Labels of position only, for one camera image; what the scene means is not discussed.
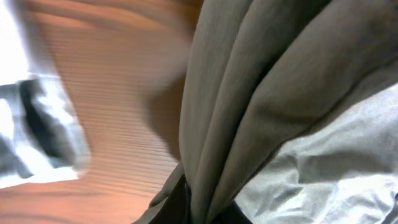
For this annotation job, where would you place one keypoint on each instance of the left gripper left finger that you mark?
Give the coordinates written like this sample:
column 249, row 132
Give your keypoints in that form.
column 176, row 209

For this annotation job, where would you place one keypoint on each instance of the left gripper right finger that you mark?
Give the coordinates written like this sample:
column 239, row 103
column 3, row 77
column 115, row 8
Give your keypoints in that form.
column 232, row 215

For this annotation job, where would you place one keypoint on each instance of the folded white printed t-shirt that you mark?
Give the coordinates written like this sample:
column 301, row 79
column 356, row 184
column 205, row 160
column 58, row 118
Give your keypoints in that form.
column 42, row 140

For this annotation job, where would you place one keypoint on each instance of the khaki green shorts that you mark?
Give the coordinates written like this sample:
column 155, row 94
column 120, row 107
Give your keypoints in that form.
column 290, row 109

